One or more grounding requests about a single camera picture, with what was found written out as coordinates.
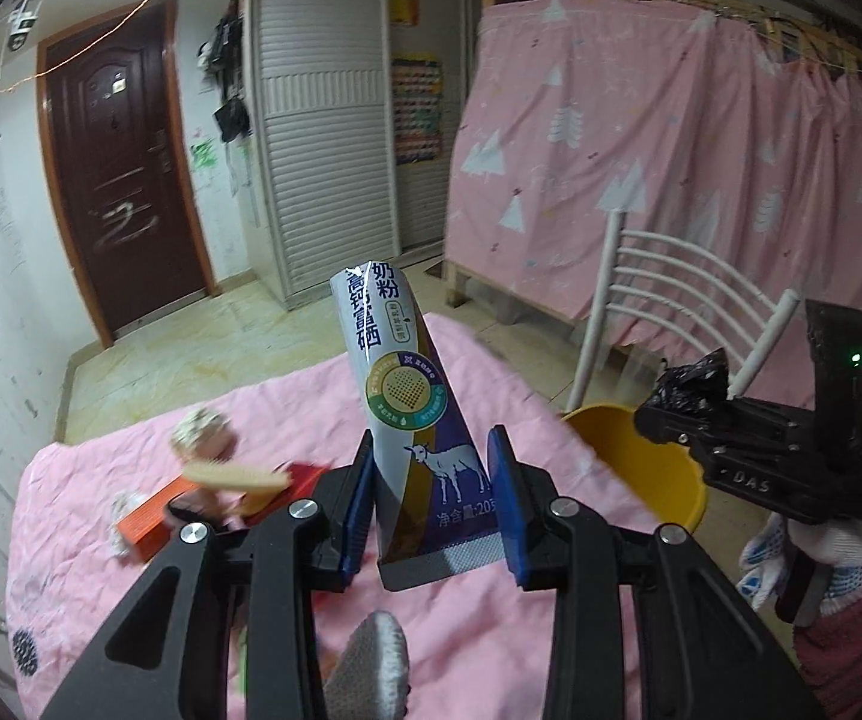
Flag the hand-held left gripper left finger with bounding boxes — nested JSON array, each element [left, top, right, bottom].
[[41, 427, 379, 720]]

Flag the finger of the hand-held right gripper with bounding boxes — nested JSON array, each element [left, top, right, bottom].
[[633, 394, 749, 452]]

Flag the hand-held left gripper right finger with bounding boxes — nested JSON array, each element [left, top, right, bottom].
[[485, 425, 826, 720]]

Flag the black plastic bag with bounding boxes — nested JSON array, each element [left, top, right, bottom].
[[645, 350, 730, 415]]

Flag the yellow plastic basin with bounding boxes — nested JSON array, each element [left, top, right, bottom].
[[558, 403, 708, 541]]

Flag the milk powder sachet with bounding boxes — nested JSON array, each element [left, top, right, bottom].
[[328, 261, 511, 592]]

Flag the cream paper ball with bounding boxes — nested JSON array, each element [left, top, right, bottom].
[[170, 407, 235, 464]]

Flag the person's right forearm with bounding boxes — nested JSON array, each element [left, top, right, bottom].
[[789, 540, 862, 720]]

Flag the person's right hand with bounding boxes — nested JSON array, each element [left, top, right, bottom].
[[736, 512, 862, 614]]

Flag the person's left hand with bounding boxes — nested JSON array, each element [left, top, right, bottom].
[[324, 610, 412, 720]]

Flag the white metal chair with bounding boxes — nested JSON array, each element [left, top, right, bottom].
[[566, 208, 805, 413]]

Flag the orange cardboard box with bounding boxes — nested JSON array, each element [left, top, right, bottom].
[[116, 461, 328, 565]]

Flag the crumpled white paper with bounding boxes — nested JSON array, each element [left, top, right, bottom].
[[107, 490, 148, 562]]

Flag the pink tablecloth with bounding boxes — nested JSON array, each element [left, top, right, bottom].
[[7, 311, 702, 720]]

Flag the pink tree-print curtain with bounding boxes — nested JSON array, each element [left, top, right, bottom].
[[442, 0, 862, 440]]

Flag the white louvered wardrobe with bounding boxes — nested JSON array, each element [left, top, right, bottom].
[[249, 0, 493, 310]]

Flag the colourful grid poster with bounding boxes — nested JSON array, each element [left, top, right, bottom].
[[391, 51, 445, 167]]

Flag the dark brown door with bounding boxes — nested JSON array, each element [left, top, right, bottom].
[[35, 0, 216, 350]]

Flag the hanging black bags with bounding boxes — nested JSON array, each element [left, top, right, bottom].
[[197, 0, 253, 145]]

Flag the white security camera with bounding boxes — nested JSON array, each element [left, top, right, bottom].
[[5, 0, 43, 55]]

